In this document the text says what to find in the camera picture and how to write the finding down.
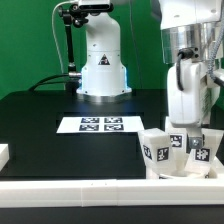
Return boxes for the white U-shaped obstacle fence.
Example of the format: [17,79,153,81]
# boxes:
[0,141,224,209]

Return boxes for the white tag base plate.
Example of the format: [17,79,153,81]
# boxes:
[57,116,144,134]

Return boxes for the white round stool seat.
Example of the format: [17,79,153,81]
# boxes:
[146,166,214,180]

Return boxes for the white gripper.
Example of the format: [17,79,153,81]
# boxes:
[167,60,220,149]

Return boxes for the black cables on table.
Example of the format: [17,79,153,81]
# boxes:
[27,73,82,92]

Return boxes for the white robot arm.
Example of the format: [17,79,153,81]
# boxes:
[78,0,224,149]

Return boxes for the white camera cable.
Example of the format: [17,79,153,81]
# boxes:
[51,0,75,74]

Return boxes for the black camera on mount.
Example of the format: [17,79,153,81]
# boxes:
[78,0,113,13]

